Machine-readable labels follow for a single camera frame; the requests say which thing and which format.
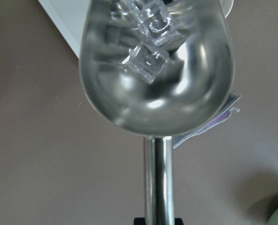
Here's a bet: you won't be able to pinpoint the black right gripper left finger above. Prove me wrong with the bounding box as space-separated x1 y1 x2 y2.
133 217 146 225

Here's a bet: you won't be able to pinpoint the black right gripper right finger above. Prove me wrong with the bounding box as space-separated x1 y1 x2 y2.
174 217 183 225

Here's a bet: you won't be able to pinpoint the stainless steel ice scoop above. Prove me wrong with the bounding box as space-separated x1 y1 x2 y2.
79 0 235 225

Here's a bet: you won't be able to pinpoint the clear ice cubes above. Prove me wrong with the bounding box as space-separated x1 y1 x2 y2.
110 0 178 84

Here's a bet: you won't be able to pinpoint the grey folded cloth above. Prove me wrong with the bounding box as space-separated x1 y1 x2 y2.
172 93 241 149

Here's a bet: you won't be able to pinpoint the cream rabbit serving tray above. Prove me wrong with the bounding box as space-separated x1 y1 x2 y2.
38 0 234 59

